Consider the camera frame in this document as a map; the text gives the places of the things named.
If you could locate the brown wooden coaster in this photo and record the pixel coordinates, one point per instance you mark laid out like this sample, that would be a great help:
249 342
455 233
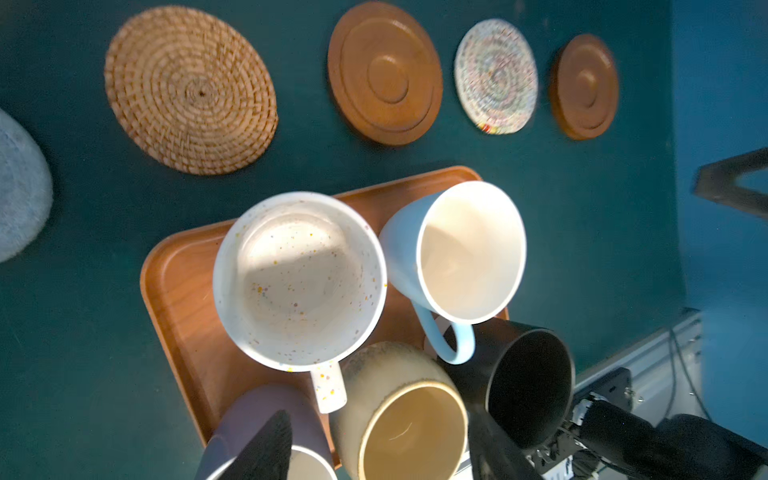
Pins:
384 73
584 88

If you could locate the light blue mug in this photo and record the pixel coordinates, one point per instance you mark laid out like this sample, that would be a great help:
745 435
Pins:
459 256

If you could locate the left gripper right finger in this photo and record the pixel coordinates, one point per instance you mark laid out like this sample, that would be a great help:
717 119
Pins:
493 455

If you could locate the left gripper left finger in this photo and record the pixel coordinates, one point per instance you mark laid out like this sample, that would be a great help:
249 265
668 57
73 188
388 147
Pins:
268 454

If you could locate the white speckled mug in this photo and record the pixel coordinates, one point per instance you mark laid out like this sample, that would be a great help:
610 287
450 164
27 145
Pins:
299 283

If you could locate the woven rattan coaster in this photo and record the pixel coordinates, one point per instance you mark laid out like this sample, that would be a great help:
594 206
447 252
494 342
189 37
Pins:
190 91

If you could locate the yellow beige mug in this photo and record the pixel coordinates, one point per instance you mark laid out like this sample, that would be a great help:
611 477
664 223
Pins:
404 418

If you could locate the aluminium rail front frame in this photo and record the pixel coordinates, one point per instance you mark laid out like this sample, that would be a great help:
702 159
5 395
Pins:
654 379

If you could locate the grey felt coaster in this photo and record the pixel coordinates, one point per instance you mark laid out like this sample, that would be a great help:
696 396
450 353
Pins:
26 188

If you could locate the lilac mug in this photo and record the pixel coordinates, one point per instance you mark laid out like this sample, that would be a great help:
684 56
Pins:
310 453

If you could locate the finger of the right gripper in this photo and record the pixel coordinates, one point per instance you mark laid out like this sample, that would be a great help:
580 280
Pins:
718 183

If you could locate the black mug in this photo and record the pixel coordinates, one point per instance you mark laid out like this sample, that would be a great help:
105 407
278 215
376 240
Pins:
522 375

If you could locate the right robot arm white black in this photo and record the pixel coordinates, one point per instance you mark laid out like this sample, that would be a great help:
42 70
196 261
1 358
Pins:
683 446

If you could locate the white multicolour woven coaster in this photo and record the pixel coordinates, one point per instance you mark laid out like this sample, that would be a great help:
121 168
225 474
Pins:
496 77

